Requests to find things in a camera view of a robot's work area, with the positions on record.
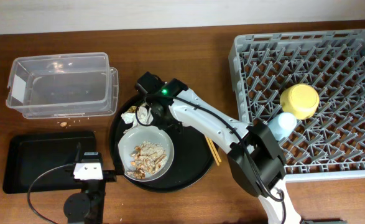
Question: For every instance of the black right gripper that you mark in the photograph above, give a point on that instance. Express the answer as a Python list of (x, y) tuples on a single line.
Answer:
[(160, 122)]

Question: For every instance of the left gripper white top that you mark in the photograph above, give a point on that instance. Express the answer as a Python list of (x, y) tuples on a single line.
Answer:
[(119, 167)]

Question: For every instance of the wooden chopstick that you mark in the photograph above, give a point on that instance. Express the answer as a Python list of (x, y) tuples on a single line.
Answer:
[(217, 154), (212, 149)]

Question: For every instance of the light blue plastic cup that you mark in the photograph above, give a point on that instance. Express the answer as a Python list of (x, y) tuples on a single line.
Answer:
[(282, 125)]

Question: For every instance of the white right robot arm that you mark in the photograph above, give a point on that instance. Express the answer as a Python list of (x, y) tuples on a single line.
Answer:
[(173, 116)]

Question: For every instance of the grey dishwasher rack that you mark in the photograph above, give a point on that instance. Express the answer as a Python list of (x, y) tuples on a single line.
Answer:
[(331, 144)]

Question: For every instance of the crumpled white paper napkin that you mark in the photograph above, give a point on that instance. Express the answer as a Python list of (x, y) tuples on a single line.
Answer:
[(141, 116)]

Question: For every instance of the gold foil wrapper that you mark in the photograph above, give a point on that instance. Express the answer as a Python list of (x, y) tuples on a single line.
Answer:
[(132, 109)]

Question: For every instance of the grey plate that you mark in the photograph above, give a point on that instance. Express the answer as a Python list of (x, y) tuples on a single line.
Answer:
[(136, 137)]

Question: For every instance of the food scraps on plate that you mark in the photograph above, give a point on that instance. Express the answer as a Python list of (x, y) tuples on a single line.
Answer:
[(148, 159)]

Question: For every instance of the black rectangular tray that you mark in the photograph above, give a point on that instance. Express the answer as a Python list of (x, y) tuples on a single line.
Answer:
[(31, 155)]

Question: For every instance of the round black tray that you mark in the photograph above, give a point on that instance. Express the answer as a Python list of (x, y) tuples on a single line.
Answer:
[(192, 158)]

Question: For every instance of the clear plastic storage bin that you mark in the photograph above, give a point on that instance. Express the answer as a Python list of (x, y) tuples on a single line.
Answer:
[(24, 68)]

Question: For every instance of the yellow plastic bowl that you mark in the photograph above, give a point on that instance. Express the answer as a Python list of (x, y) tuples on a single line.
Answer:
[(301, 100)]

